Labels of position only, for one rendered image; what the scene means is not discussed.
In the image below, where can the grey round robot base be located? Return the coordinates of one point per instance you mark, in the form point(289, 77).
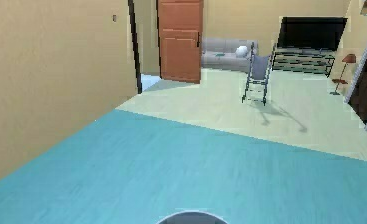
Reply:
point(192, 218)

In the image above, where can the grey folding chair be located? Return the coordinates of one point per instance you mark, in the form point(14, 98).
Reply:
point(259, 70)

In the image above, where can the teal item on sofa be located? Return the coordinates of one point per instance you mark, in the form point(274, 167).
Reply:
point(219, 54)

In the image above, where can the grey sofa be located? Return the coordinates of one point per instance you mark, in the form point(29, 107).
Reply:
point(221, 53)

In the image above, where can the orange wooden room door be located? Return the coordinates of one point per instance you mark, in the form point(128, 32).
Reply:
point(180, 40)

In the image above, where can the white round cushion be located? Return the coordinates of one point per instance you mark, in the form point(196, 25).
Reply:
point(241, 51)

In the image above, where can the black slatted television stand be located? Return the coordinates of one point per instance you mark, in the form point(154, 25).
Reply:
point(302, 60)

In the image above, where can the black television set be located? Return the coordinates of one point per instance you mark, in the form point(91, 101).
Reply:
point(311, 33)

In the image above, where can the red floor lamp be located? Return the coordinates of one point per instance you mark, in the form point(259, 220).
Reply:
point(344, 71)

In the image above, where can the dark brown room door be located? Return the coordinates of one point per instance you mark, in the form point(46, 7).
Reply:
point(364, 86)

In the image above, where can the small wall switch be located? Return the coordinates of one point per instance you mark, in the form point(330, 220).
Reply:
point(114, 18)

